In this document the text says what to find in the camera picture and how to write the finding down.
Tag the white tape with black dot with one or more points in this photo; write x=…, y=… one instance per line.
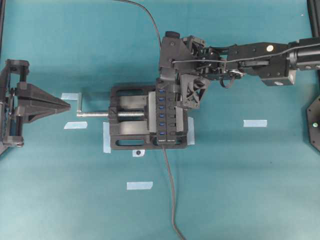
x=137, y=153

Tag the black frame post left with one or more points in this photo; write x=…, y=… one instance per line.
x=2, y=19

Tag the black multi-port USB hub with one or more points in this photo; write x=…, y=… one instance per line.
x=166, y=127

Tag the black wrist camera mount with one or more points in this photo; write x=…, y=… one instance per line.
x=172, y=34

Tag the blue tape under vise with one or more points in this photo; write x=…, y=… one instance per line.
x=106, y=138
x=191, y=131

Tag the silver vise screw handle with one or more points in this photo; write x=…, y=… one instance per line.
x=103, y=114

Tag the blue tape under vise right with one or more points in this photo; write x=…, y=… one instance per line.
x=191, y=131

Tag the blue tape left lower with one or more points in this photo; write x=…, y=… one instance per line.
x=74, y=125

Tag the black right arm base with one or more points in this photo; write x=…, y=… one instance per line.
x=313, y=123

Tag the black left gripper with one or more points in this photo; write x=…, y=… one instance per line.
x=13, y=116

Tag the blue tape under vise left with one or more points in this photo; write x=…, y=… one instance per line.
x=106, y=138

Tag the black bench vise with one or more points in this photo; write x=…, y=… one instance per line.
x=132, y=133

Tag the blue tape near handle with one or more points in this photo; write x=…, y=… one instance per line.
x=70, y=96

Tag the blue tape bottom centre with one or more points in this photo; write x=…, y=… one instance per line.
x=139, y=185

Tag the black frame post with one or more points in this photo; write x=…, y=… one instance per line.
x=313, y=7
x=2, y=19

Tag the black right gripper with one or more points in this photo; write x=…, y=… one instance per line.
x=194, y=65

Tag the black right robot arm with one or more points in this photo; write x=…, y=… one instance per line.
x=274, y=63

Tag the black frame post right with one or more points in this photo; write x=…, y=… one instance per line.
x=313, y=7

